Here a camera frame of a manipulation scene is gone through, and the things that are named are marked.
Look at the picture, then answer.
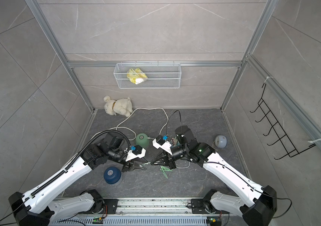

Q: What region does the thick white power cord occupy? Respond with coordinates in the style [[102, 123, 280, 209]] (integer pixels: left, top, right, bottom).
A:
[[64, 107, 169, 167]]

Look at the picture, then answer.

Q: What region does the white wire wall basket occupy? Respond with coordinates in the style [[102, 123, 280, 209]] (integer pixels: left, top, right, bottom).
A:
[[113, 63, 182, 89]]

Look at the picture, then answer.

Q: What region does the green USB cable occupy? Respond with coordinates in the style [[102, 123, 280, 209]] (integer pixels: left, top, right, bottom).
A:
[[143, 161, 172, 179]]

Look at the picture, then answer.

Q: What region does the yellow packet in basket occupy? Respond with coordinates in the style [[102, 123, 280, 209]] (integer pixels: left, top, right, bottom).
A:
[[127, 68, 148, 85]]

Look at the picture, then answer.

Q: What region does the white plush teddy bear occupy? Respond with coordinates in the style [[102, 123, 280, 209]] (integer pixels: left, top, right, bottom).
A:
[[104, 96, 133, 117]]

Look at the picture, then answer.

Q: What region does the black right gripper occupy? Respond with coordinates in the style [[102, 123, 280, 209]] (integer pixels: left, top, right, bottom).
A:
[[151, 145, 189, 169]]

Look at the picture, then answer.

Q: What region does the pink USB charger adapter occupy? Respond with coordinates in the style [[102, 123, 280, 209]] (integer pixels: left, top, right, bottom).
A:
[[171, 137, 178, 145]]

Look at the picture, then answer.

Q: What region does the black wire hook rack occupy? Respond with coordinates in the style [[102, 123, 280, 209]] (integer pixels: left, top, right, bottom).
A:
[[250, 83, 316, 160]]

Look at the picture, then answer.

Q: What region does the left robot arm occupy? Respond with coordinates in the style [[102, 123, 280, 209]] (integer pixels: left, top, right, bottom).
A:
[[9, 130, 146, 226]]

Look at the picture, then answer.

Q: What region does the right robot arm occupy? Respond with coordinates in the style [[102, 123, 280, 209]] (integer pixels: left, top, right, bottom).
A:
[[150, 122, 280, 226]]

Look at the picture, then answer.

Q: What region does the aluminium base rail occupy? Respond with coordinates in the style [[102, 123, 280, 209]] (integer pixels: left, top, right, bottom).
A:
[[50, 197, 247, 226]]

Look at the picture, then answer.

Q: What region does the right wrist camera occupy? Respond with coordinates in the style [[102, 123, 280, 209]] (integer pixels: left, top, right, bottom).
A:
[[152, 135, 172, 154]]

